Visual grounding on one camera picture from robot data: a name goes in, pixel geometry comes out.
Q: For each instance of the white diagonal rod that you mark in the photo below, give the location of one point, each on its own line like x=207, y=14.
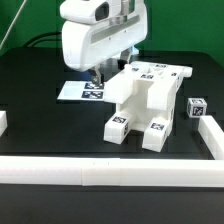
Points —
x=20, y=9

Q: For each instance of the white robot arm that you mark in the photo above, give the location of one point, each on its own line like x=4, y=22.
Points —
x=96, y=30

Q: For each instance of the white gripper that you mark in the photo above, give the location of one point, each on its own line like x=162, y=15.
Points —
x=95, y=30

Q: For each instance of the white U-shaped fence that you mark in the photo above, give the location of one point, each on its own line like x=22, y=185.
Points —
x=111, y=172

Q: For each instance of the white chair back frame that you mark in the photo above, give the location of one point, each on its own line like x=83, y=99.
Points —
x=121, y=86

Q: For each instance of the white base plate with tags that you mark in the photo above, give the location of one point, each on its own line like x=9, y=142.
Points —
x=81, y=90

